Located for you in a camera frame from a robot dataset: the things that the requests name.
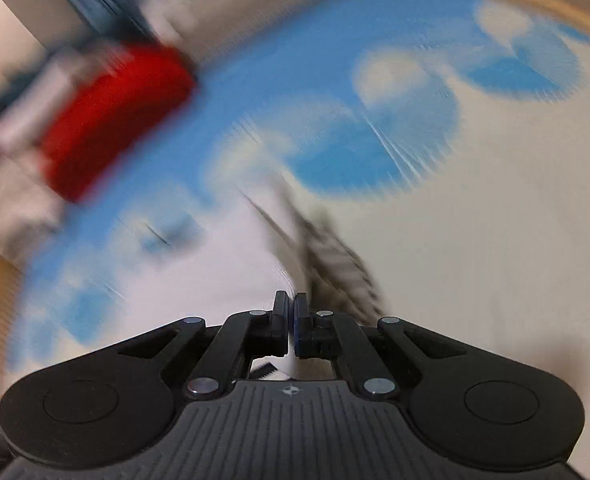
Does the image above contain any blue white printed bed sheet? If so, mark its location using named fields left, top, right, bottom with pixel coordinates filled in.
left=5, top=0, right=590, bottom=411

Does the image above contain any red knit blanket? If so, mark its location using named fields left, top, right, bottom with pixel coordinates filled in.
left=39, top=44, right=196, bottom=205

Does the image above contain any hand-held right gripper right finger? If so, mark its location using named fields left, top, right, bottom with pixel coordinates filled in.
left=294, top=292, right=470, bottom=400

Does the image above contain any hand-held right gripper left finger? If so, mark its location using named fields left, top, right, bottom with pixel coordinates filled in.
left=117, top=291, right=292, bottom=402

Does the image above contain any black white striped shirt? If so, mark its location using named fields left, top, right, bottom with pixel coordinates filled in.
left=240, top=180, right=392, bottom=382

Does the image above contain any white folded blanket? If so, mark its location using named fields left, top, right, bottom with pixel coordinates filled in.
left=0, top=47, right=93, bottom=153

